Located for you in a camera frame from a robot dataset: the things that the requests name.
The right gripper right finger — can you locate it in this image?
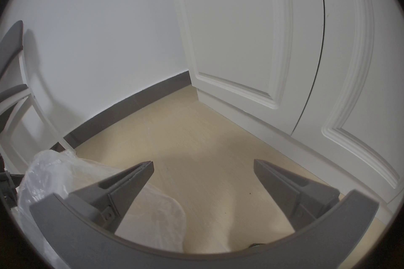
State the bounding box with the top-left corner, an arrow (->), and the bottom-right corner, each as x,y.
253,159 -> 341,232

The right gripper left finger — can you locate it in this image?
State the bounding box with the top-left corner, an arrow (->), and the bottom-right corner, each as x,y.
68,161 -> 155,233

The clear plastic bag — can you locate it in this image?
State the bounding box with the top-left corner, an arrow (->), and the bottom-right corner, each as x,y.
17,149 -> 187,263

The white trash bin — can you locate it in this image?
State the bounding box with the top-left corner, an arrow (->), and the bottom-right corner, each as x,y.
73,158 -> 187,254

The white wardrobe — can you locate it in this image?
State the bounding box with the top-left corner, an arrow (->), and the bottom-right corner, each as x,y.
170,0 -> 404,209

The grey padded white chair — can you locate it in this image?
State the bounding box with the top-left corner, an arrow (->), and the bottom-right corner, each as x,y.
0,20 -> 77,174

